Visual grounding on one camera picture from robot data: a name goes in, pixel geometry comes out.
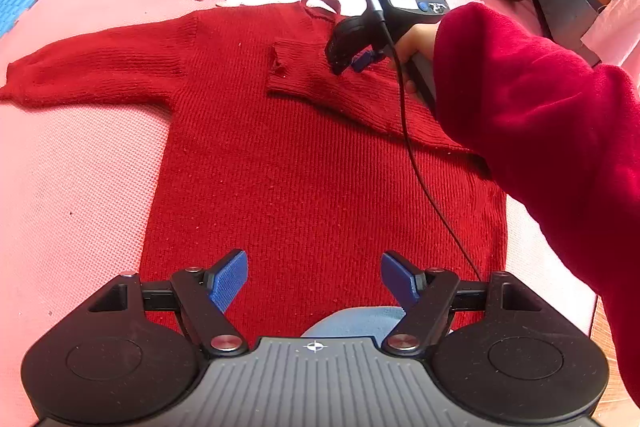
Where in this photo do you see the red foam floor mat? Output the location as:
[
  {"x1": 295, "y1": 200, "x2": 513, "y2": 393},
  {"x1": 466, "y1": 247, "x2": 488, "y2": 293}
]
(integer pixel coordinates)
[{"x1": 0, "y1": 0, "x2": 601, "y2": 427}]

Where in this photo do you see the person's right forearm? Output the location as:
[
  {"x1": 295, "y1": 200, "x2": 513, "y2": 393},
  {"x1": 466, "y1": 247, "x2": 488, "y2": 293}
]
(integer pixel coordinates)
[{"x1": 432, "y1": 2, "x2": 640, "y2": 408}]

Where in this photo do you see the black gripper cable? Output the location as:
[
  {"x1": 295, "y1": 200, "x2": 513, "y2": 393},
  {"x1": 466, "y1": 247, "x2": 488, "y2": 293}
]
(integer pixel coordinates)
[{"x1": 365, "y1": 0, "x2": 485, "y2": 284}]

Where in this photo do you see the person's right hand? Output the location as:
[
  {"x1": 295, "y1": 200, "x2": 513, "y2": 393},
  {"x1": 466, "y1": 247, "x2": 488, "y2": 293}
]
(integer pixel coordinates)
[{"x1": 393, "y1": 24, "x2": 441, "y2": 96}]

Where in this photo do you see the person's light blue trouser leg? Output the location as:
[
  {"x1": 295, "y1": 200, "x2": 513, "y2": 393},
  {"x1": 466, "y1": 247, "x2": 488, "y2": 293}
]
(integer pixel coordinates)
[{"x1": 300, "y1": 306, "x2": 407, "y2": 339}]

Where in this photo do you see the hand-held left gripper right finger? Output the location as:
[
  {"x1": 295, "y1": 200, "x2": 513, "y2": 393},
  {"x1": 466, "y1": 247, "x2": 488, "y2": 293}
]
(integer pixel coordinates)
[{"x1": 380, "y1": 251, "x2": 546, "y2": 354}]

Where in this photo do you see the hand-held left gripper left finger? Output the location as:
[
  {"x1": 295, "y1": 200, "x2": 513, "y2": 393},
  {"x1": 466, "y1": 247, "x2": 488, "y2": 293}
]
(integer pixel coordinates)
[{"x1": 87, "y1": 249, "x2": 250, "y2": 355}]

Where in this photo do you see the red knit sweater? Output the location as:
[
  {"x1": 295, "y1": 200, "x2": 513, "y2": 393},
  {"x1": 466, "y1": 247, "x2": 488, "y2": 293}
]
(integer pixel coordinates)
[{"x1": 0, "y1": 0, "x2": 508, "y2": 343}]

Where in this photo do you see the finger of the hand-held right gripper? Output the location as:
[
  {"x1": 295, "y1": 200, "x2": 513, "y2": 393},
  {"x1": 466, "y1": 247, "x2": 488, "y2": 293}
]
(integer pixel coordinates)
[
  {"x1": 326, "y1": 51, "x2": 354, "y2": 76},
  {"x1": 351, "y1": 50, "x2": 387, "y2": 74}
]

